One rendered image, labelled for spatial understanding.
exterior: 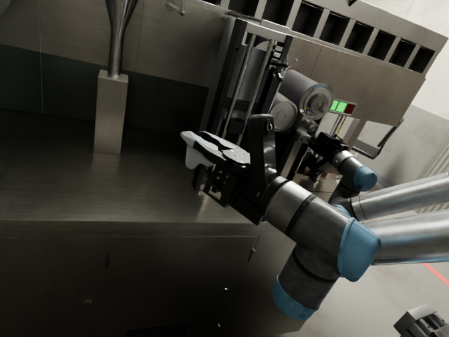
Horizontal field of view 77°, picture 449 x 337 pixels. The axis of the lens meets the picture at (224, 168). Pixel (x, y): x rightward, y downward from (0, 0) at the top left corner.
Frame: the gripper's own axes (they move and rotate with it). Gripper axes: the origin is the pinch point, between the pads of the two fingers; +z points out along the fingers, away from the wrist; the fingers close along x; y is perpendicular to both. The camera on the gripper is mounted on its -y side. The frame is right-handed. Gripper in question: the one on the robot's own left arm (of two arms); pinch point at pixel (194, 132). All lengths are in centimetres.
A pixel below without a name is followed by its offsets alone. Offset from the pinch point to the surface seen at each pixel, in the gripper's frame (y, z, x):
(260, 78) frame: -12.0, 11.3, 34.5
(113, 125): 20, 48, 17
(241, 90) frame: -6.8, 15.2, 33.6
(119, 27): -10, 50, 13
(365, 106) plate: -16, 0, 135
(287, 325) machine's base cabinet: 95, -29, 86
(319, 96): -13, 3, 66
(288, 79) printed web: -15, 20, 73
